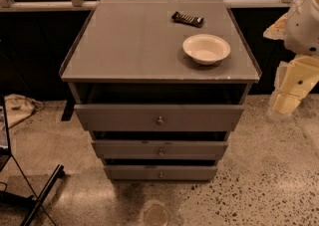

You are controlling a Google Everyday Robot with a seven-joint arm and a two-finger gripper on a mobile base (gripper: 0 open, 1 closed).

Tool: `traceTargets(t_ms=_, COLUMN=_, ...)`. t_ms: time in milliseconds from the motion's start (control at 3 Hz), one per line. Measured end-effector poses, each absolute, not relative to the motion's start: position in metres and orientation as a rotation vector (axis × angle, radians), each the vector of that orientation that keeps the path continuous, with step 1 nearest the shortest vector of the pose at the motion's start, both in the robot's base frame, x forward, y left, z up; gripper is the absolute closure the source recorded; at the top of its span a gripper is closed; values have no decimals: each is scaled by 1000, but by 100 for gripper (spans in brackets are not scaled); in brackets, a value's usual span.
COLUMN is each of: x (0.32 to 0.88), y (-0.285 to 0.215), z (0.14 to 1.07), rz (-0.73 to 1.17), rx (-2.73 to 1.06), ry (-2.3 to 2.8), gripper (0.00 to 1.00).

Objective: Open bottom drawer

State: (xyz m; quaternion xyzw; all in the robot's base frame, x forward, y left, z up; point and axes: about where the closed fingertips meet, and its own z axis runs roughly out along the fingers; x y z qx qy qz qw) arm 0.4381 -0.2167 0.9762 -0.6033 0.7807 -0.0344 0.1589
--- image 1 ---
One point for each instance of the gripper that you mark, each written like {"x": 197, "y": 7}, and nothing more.
{"x": 303, "y": 27}

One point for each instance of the grey bottom drawer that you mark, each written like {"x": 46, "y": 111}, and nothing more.
{"x": 160, "y": 172}

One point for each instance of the grey drawer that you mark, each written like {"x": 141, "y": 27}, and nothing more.
{"x": 159, "y": 117}
{"x": 159, "y": 149}
{"x": 160, "y": 172}

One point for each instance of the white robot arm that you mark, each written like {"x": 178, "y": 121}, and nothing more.
{"x": 299, "y": 30}

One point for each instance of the grey drawer cabinet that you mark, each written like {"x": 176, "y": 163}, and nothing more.
{"x": 130, "y": 53}

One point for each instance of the grey middle drawer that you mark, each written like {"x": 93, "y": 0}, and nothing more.
{"x": 159, "y": 149}

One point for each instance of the grey top drawer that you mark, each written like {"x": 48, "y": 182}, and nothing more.
{"x": 159, "y": 117}

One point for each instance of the white bowl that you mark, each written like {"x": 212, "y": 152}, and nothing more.
{"x": 206, "y": 49}

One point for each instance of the dark snack bar wrapper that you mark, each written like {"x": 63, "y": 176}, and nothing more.
{"x": 187, "y": 20}

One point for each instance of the beige cloth bag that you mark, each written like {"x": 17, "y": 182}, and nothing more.
{"x": 19, "y": 107}

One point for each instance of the black tripod stand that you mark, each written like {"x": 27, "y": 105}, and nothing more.
{"x": 34, "y": 202}

